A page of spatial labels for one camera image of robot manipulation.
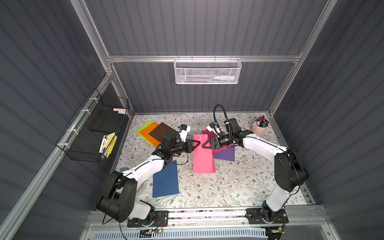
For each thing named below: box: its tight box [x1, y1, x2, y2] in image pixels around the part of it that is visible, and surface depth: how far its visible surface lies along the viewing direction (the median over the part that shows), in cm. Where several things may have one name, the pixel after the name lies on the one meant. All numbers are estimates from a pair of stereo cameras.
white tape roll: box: [136, 180, 149, 196], surface depth 83 cm
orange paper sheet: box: [139, 121, 162, 148], surface depth 114 cm
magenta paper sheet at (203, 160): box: [192, 134, 216, 174], surface depth 81 cm
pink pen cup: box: [252, 115, 269, 137], surface depth 101 cm
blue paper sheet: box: [152, 160, 180, 198], surface depth 86 cm
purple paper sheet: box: [213, 143, 236, 162], surface depth 101 cm
